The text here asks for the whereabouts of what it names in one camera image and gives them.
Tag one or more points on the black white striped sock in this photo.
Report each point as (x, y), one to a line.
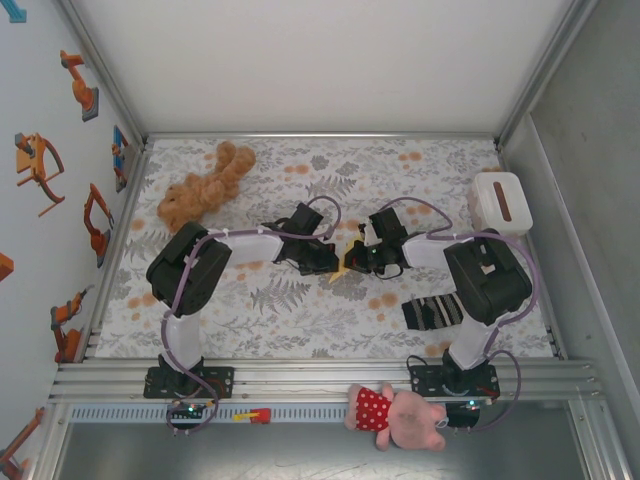
(432, 315)

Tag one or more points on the floral patterned table mat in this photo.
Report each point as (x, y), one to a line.
(300, 320)

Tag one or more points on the wide grooved aluminium rail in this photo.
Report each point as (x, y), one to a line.
(310, 375)

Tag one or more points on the pink plush pig red dress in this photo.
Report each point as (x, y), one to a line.
(400, 415)

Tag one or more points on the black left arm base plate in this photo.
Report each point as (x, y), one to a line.
(222, 380)

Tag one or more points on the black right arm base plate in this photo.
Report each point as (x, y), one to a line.
(425, 380)

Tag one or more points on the slim aluminium side rail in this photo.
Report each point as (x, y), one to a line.
(122, 225)

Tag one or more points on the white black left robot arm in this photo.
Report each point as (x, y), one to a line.
(182, 335)

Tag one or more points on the brown teddy bear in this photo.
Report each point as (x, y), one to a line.
(210, 190)

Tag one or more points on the aluminium frame post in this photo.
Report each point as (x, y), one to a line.
(109, 75)
(542, 75)

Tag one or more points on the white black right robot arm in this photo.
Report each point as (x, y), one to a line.
(470, 345)

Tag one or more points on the orange curved gripper wall sticker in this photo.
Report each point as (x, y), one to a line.
(30, 162)

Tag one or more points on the blue orange wall sticker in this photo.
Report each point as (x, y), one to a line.
(119, 150)

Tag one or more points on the yellow paper sheet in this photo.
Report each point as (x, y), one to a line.
(355, 246)

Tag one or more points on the orange block wall sticker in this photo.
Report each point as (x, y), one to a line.
(5, 267)

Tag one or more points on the white tissue box brown slot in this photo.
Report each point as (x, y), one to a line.
(515, 200)

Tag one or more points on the thin aluminium frame rail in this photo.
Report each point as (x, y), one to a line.
(320, 135)

